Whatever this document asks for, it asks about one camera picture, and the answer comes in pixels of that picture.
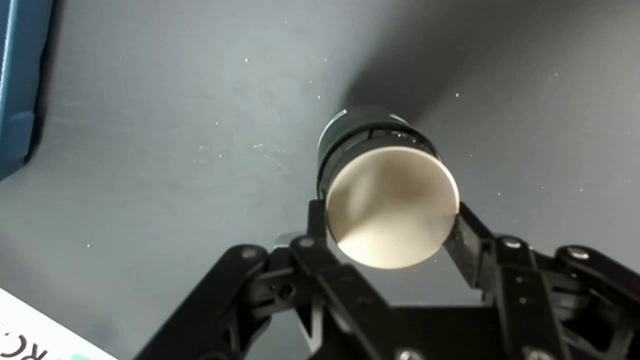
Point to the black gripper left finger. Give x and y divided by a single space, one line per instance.
338 311

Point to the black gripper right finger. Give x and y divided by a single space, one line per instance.
571 305

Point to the white paper sheet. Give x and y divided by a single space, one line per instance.
30 334

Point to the blue plastic tool case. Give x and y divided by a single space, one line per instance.
25 26

